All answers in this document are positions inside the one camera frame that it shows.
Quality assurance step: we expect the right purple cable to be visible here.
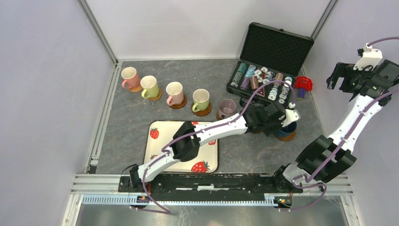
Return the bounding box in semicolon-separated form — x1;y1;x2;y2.
276;37;399;213

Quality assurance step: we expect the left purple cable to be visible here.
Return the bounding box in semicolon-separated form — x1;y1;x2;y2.
131;80;297;215

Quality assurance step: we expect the dark blue mug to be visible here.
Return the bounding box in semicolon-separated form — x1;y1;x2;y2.
274;122;297;137

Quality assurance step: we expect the all in triangle button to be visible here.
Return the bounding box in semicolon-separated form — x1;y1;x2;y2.
253;87;265;97

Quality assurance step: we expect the purple cable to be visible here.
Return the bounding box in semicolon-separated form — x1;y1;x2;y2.
131;80;297;215
276;37;399;213

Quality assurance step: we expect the small light wooden coaster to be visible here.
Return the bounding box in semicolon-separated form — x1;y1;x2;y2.
149;89;162;101

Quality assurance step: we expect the light blue chip stack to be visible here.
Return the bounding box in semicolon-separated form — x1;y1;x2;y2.
245;65;256;78

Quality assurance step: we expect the brown poker chip stack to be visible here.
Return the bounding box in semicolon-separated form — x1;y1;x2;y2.
250;75;259;90

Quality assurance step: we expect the dark wooden coaster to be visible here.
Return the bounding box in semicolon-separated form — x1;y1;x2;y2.
216;111;236;121
169;94;187;109
274;131;296;142
191;102;212;117

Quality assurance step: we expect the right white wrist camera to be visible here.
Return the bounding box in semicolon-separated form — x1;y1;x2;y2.
353;43;383;71

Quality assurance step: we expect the light cork coaster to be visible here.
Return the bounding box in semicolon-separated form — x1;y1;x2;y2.
128;86;143;93

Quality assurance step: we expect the purple mug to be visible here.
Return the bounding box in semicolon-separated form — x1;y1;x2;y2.
218;98;238;113

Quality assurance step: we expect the black poker chip case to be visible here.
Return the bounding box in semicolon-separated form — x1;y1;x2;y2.
226;22;314;107

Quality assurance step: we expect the pale pink mug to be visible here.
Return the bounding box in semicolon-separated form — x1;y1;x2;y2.
166;81;184;106

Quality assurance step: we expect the strawberry pattern tray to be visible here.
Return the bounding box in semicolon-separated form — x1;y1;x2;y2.
144;121;219;174

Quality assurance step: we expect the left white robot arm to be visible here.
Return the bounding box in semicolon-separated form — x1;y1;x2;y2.
129;103;287;192

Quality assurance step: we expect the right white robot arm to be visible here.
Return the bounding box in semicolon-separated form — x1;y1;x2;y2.
271;59;399;192

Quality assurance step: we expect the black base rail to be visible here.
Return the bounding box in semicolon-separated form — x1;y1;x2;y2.
118;173;303;202

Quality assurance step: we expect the green poker chip stack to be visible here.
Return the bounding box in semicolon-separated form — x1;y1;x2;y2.
230;62;247;87

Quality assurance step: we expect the light green mug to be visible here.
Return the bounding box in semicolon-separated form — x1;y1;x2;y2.
192;89;210;113

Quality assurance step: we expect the yellow mug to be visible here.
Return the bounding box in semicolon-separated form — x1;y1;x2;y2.
140;75;159;99

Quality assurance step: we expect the purple poker chip stack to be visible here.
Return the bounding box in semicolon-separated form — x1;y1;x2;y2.
240;77;250;90

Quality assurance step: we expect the red and purple toy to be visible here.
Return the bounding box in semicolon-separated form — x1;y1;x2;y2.
294;76;313;99

